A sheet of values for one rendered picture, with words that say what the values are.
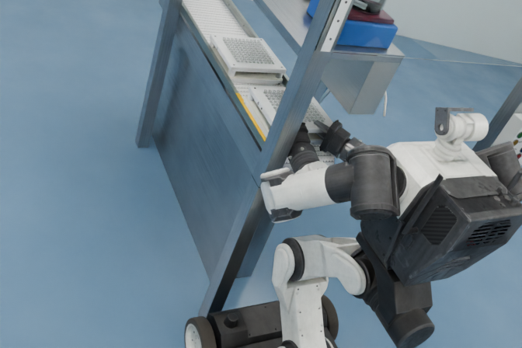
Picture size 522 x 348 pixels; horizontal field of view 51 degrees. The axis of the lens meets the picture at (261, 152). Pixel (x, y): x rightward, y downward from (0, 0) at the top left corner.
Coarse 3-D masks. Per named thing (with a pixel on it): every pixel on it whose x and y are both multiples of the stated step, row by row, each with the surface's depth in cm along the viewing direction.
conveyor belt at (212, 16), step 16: (192, 0) 262; (208, 0) 267; (192, 16) 248; (208, 16) 253; (224, 16) 258; (208, 32) 241; (224, 32) 246; (240, 32) 250; (320, 144) 198; (288, 160) 185; (320, 160) 192
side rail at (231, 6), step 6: (228, 0) 266; (228, 6) 266; (234, 6) 262; (234, 12) 261; (240, 12) 258; (240, 18) 256; (240, 24) 256; (246, 24) 250; (246, 30) 250; (252, 30) 247; (252, 36) 245; (288, 78) 222; (336, 156) 193
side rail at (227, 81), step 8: (184, 8) 244; (184, 16) 243; (192, 24) 236; (200, 32) 230; (200, 40) 228; (208, 48) 221; (208, 56) 221; (216, 56) 218; (216, 64) 215; (224, 72) 210; (224, 80) 208; (232, 88) 203; (232, 96) 203; (240, 104) 198; (240, 112) 198; (248, 120) 193; (256, 136) 187
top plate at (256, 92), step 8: (256, 88) 194; (264, 88) 195; (272, 88) 197; (280, 88) 199; (256, 96) 189; (264, 96) 191; (264, 104) 187; (264, 112) 184; (272, 112) 184; (320, 112) 194; (272, 120) 180; (320, 120) 190; (328, 120) 191; (312, 128) 184
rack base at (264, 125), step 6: (246, 96) 196; (246, 102) 195; (252, 102) 194; (252, 108) 192; (258, 108) 192; (252, 114) 192; (258, 114) 189; (258, 120) 188; (264, 120) 187; (264, 126) 185; (270, 126) 186; (264, 132) 185; (312, 138) 188; (318, 138) 189
